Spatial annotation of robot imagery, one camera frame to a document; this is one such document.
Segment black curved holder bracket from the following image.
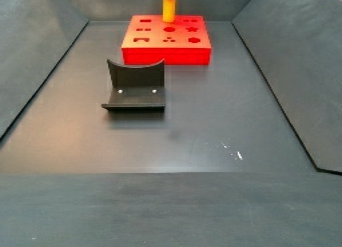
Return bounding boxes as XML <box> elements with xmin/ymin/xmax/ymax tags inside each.
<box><xmin>101</xmin><ymin>60</ymin><xmax>165</xmax><ymax>111</ymax></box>

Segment yellow oval peg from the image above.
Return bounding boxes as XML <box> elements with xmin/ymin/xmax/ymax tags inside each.
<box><xmin>163</xmin><ymin>0</ymin><xmax>176</xmax><ymax>23</ymax></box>

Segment red foam shape-sorter block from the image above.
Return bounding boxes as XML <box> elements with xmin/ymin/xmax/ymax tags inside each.
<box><xmin>121</xmin><ymin>15</ymin><xmax>212</xmax><ymax>65</ymax></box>

